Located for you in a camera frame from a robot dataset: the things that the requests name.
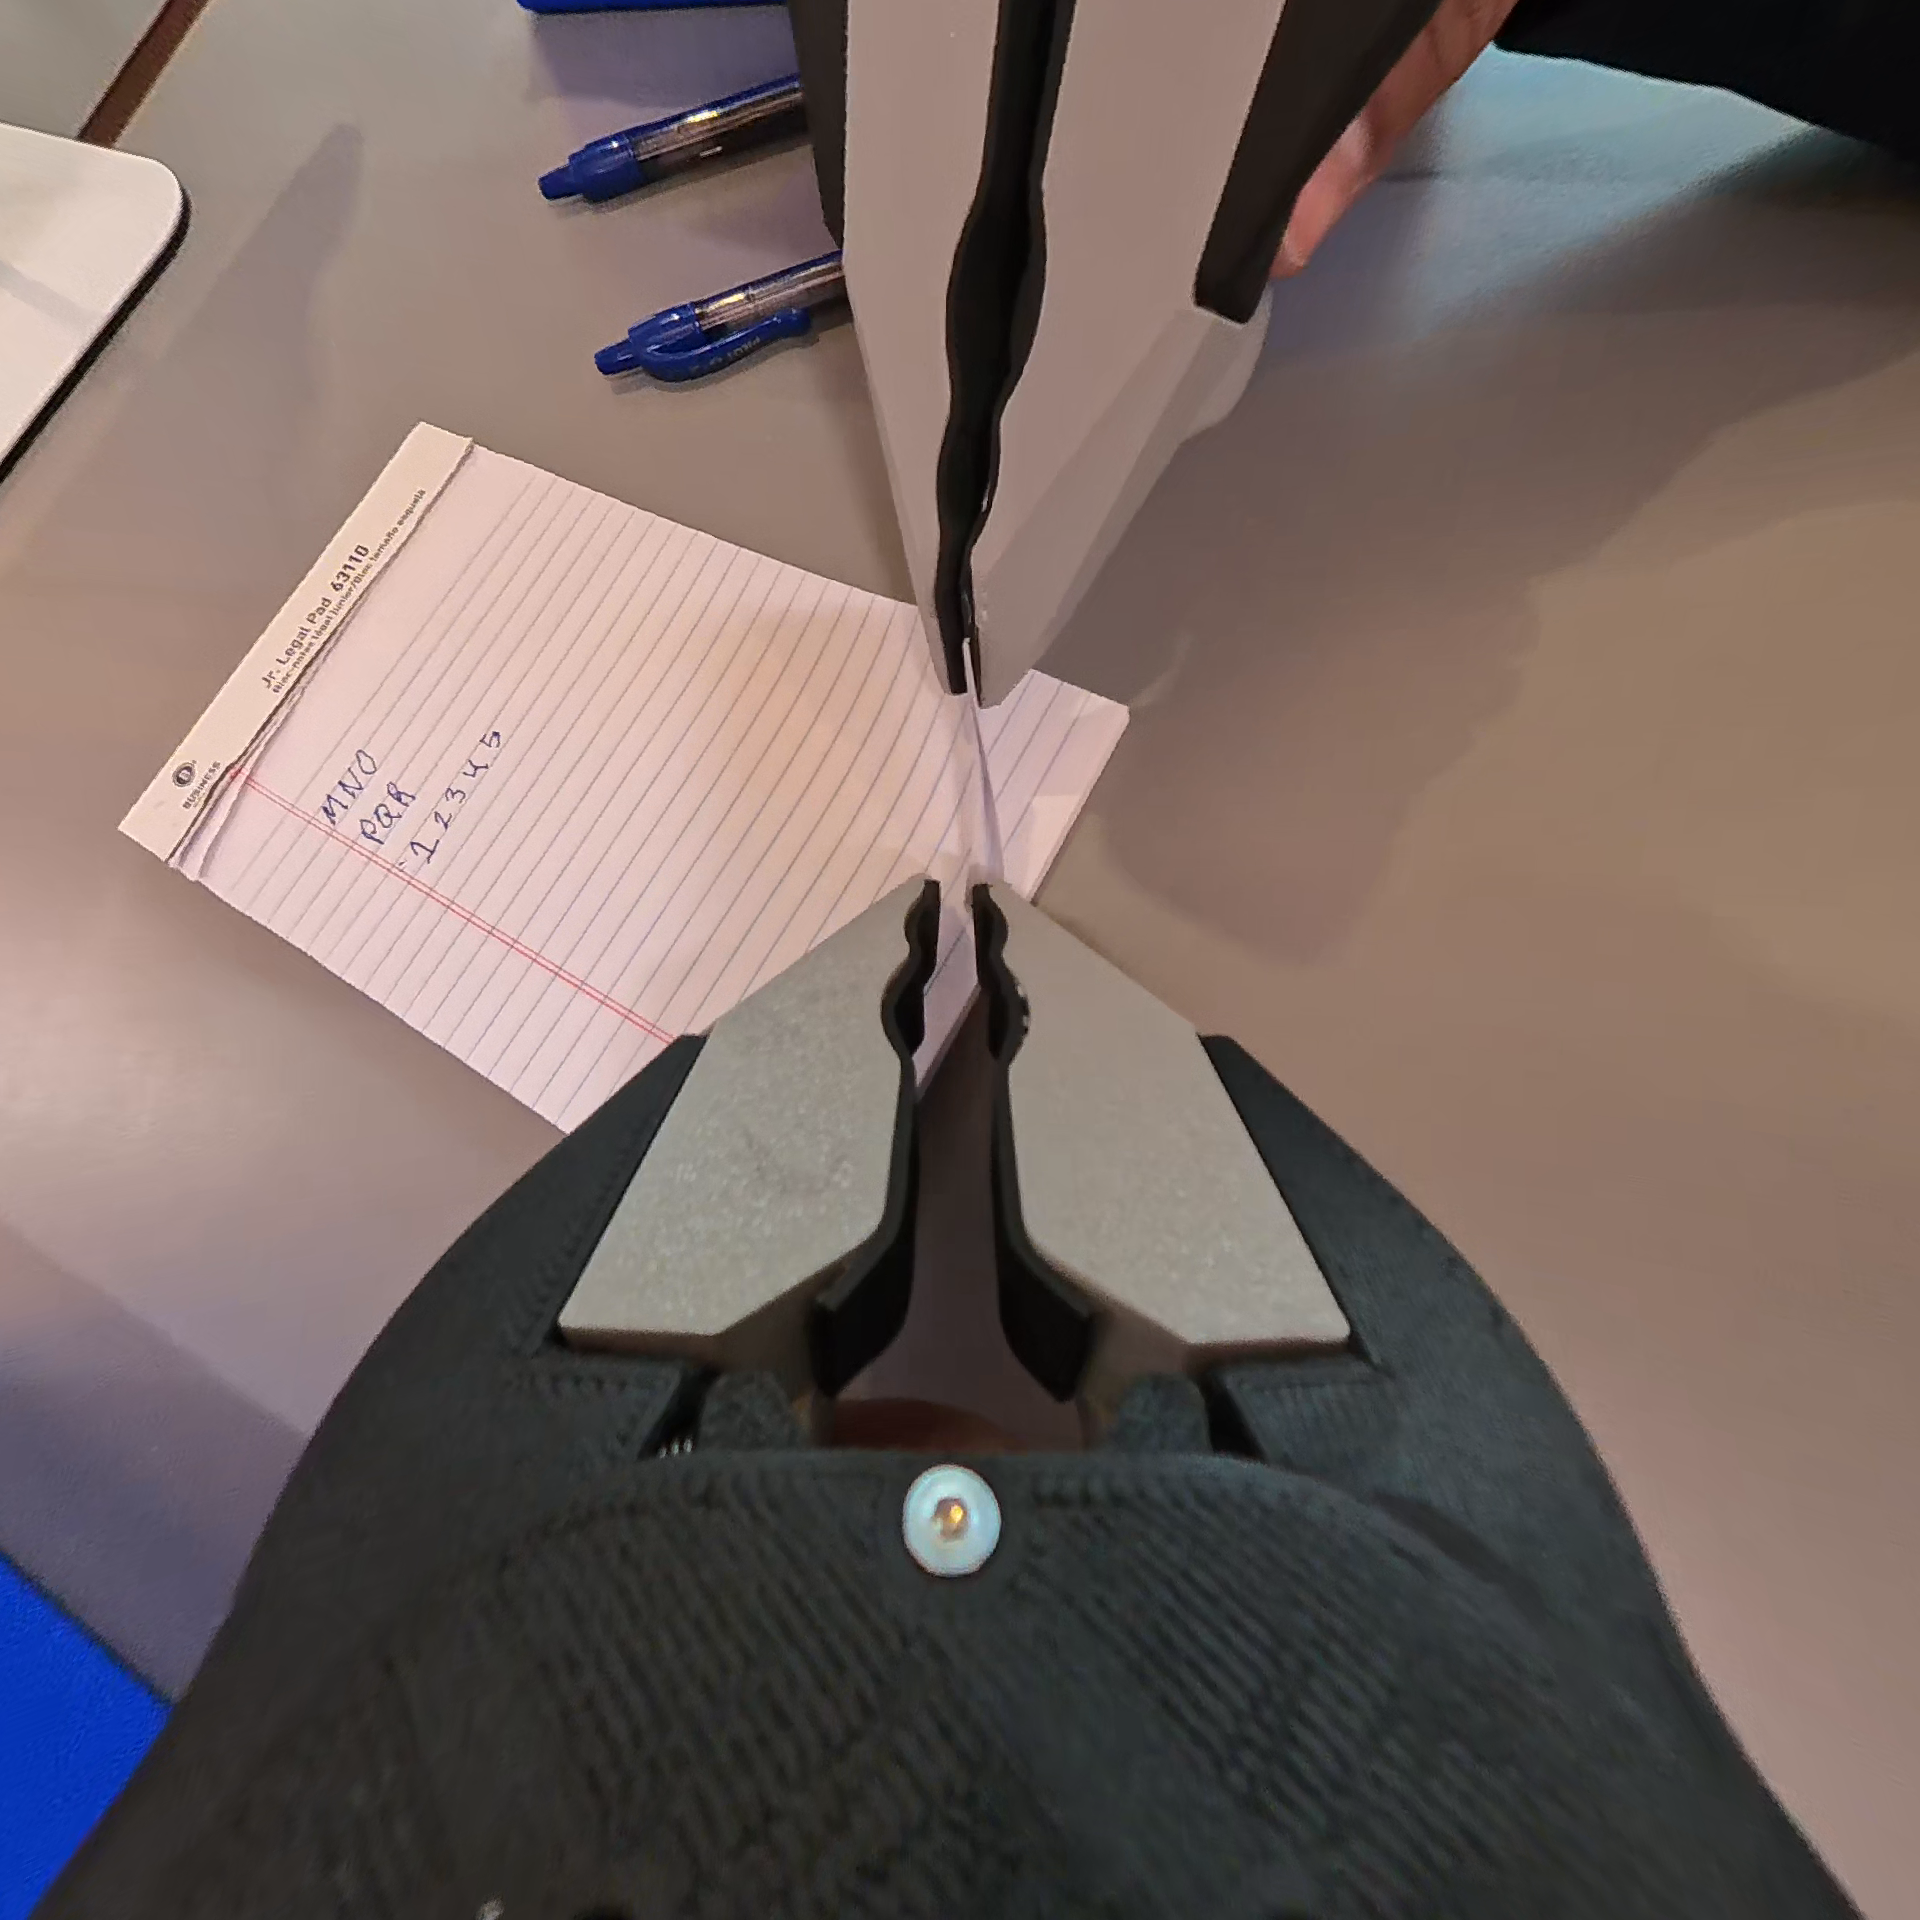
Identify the handwritten lined paper sheet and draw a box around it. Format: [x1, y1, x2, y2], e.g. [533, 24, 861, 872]
[166, 447, 1128, 1133]

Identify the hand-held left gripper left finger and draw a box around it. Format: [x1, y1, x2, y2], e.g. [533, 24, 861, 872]
[557, 877, 942, 1404]

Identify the person's right forearm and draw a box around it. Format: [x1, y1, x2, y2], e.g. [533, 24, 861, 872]
[1492, 0, 1920, 159]

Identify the blue retractable pen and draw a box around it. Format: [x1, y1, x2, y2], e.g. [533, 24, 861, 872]
[539, 76, 807, 204]
[595, 251, 849, 384]

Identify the person's right hand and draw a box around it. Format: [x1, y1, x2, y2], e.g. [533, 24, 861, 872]
[1275, 0, 1518, 282]

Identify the white lined legal pad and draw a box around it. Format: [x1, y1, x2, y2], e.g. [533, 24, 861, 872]
[118, 422, 1128, 1133]

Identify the blue plastic bin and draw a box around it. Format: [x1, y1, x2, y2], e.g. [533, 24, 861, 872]
[0, 1551, 169, 1920]

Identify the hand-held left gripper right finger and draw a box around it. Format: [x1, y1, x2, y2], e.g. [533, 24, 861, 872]
[975, 884, 1348, 1404]

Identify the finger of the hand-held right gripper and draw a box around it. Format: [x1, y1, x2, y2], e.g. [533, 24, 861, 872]
[972, 0, 1291, 706]
[801, 0, 1038, 695]

